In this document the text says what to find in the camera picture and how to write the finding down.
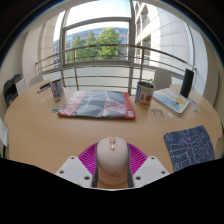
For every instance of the printed tin with plant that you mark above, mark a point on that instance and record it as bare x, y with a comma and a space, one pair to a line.
144, 95

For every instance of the black cylinder speaker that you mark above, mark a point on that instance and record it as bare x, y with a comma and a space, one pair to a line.
187, 83

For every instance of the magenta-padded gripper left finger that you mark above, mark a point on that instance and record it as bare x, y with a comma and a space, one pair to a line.
75, 168

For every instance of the black letter tray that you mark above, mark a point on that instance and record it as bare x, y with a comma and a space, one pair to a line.
10, 89

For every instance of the red and black magazine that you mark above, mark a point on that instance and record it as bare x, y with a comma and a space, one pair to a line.
96, 104

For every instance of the blue-green sticker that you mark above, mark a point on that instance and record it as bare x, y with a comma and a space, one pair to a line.
55, 109

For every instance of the beige computer mouse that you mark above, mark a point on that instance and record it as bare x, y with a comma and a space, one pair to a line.
112, 160

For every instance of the clear round sticker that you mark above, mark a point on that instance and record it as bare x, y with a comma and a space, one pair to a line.
157, 112

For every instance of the white printed can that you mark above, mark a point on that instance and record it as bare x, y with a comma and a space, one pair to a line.
57, 88

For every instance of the dark pen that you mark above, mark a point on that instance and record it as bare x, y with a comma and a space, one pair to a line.
43, 87

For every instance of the metal balcony railing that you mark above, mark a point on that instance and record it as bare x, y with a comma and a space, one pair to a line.
100, 62

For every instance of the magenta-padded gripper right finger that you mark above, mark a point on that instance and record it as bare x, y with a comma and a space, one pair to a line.
150, 168

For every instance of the blue patterned mouse pad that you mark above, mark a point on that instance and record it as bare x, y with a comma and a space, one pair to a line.
190, 148

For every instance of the white chair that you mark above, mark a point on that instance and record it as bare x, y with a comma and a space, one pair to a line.
3, 133
163, 78

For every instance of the small blue sticker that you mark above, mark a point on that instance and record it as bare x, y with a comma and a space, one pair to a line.
193, 102

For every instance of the white illustrated booklet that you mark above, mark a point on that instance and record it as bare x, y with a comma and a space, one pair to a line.
171, 100

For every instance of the small yellow sticker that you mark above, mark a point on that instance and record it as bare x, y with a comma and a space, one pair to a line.
196, 109

